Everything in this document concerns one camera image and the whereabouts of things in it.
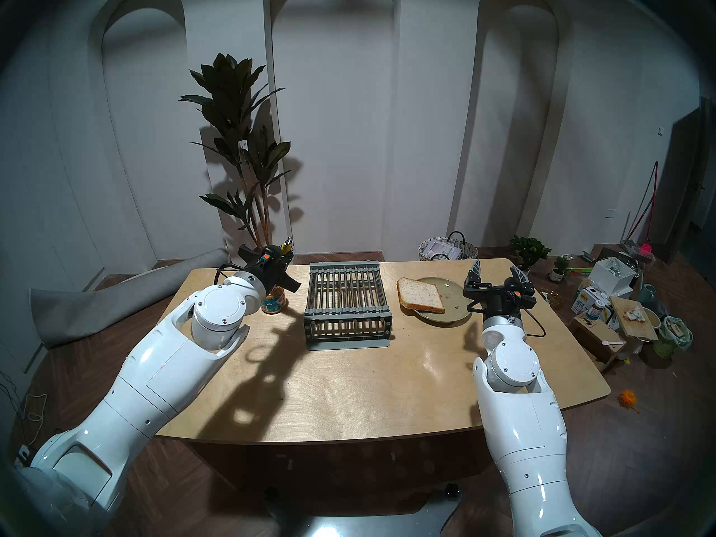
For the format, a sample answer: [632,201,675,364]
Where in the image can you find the brown cardboard box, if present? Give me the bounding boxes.
[571,312,627,373]

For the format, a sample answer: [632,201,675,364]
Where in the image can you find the white printed carton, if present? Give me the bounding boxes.
[572,287,607,319]

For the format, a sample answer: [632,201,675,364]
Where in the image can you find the green ceramic plate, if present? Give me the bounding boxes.
[414,277,476,324]

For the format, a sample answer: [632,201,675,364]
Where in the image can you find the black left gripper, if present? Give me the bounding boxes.
[238,244,302,293]

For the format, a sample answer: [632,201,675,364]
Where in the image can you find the red handled broom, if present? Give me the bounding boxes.
[625,161,660,256]

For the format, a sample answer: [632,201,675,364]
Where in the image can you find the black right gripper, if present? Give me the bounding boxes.
[463,260,536,318]

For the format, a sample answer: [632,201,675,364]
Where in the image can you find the woven basket with handle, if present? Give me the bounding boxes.
[418,231,479,261]

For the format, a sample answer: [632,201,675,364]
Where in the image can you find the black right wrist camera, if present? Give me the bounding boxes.
[503,277,536,307]

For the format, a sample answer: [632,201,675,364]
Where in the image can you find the small leafy potted plant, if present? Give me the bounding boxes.
[509,235,552,275]

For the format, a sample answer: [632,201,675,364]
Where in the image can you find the tall potted plant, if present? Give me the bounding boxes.
[179,53,293,252]

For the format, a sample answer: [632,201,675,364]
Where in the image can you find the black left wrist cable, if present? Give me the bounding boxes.
[215,262,258,288]

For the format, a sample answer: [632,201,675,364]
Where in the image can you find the floor cables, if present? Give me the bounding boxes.
[0,368,52,469]

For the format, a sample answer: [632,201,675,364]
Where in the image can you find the rolled grey mat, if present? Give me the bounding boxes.
[29,248,230,349]

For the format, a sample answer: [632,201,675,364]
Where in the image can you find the slice of white bread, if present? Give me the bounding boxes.
[397,278,446,314]

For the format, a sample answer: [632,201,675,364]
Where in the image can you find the white open box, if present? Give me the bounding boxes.
[588,257,637,297]

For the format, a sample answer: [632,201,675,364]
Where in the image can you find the grey dish rack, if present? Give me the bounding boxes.
[304,261,393,351]

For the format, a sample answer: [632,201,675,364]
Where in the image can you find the dark grey door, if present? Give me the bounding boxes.
[652,97,716,262]

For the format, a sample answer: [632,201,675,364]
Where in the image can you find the wooden board stool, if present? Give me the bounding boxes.
[610,296,660,342]

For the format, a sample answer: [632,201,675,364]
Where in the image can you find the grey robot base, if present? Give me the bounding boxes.
[263,483,464,537]

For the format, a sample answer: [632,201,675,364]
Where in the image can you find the peanut butter jar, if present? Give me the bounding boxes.
[261,286,289,315]

